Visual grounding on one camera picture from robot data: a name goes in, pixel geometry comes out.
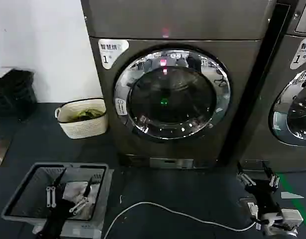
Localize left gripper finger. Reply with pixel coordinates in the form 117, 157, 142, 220
46, 168, 68, 208
69, 176, 95, 213

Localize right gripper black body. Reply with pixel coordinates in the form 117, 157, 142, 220
244, 180, 281, 218

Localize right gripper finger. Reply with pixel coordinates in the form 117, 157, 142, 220
262, 161, 280, 188
236, 161, 256, 188

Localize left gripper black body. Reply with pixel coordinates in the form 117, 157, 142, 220
37, 190, 75, 239

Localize pale grey cloth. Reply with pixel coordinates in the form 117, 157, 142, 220
61, 181, 97, 220

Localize grey floor socket box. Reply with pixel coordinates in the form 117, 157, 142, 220
239, 197, 259, 213

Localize grey plastic laundry basket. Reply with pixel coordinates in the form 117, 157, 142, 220
0, 162, 115, 238

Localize grey dryer with round door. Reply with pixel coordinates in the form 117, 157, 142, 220
239, 32, 306, 173
89, 34, 264, 170

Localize round glass dryer door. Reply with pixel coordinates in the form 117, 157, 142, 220
113, 47, 232, 144
267, 66, 306, 147

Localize white woven laundry basket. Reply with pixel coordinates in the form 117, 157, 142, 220
54, 98, 109, 140

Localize green garment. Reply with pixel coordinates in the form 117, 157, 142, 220
76, 107, 105, 123

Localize white number label sticker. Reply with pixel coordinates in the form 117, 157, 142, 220
289, 37, 306, 71
98, 38, 130, 70

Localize grey stacked dryer unit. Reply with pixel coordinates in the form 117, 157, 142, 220
283, 0, 306, 36
80, 0, 278, 41

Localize white power cable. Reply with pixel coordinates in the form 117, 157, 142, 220
109, 201, 257, 239

